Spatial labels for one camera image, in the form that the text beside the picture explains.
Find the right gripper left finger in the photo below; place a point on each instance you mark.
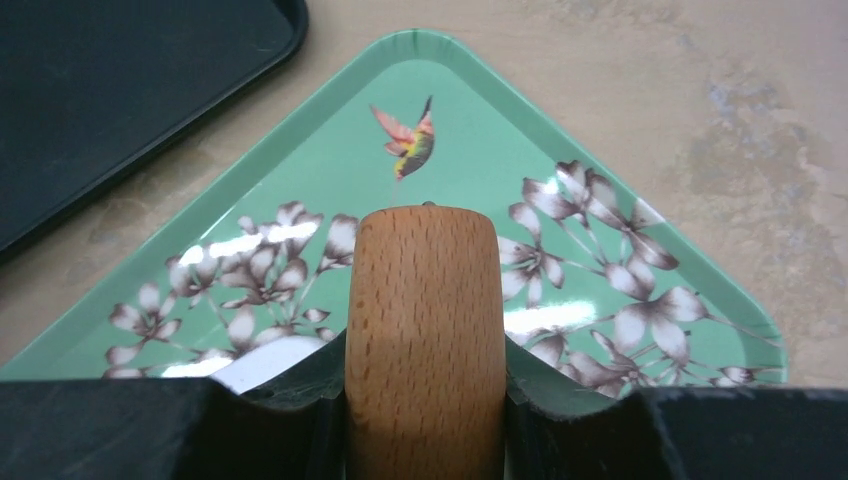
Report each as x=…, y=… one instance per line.
x=290, y=427

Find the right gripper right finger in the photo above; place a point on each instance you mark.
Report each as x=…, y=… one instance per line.
x=558, y=429

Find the wooden dough roller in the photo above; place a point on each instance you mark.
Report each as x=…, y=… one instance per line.
x=425, y=356

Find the green floral tray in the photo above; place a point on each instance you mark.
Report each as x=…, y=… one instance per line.
x=596, y=283

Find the black plastic tray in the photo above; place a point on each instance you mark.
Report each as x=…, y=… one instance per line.
x=90, y=89

